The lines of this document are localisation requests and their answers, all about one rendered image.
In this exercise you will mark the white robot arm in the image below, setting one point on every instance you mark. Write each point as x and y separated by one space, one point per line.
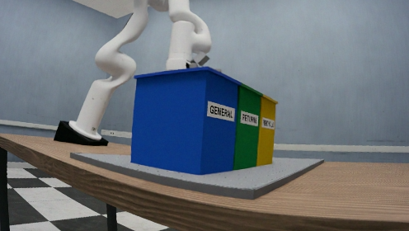
189 35

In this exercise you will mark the yellow recycle bin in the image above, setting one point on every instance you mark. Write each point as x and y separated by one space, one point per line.
266 131

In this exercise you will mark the blue bin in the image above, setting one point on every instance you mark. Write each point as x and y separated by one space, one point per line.
184 120

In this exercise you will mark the green bin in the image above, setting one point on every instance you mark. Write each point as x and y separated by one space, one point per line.
247 130

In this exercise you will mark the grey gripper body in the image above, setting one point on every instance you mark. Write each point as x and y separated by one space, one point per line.
173 64

